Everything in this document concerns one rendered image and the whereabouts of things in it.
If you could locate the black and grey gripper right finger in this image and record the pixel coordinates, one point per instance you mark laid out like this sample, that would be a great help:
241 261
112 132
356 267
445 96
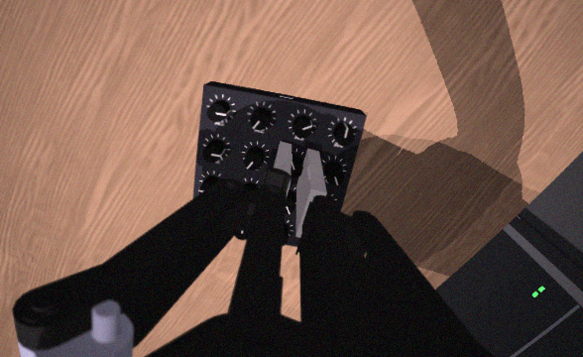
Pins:
414 318

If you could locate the black knob box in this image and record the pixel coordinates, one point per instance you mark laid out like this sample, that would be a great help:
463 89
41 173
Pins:
305 124

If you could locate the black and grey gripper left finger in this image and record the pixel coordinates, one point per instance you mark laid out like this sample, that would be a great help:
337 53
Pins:
101 311

